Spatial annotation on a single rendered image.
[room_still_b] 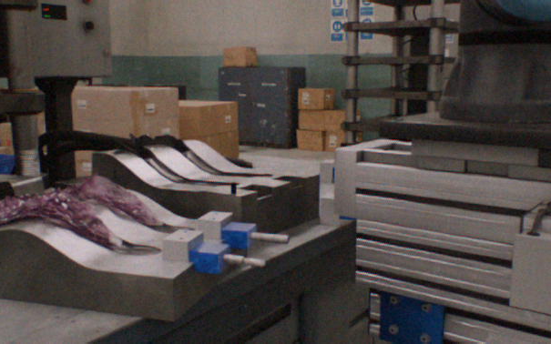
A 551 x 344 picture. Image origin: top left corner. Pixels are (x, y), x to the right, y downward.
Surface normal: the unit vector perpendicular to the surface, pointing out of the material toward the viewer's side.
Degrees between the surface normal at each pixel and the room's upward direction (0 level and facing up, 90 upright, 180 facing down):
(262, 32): 90
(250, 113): 90
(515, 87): 73
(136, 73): 90
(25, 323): 0
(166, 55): 90
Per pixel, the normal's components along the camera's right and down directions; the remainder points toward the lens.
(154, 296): -0.29, 0.16
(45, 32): 0.83, 0.10
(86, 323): 0.00, -0.99
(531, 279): -0.59, 0.14
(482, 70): -0.66, -0.18
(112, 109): -0.48, -0.04
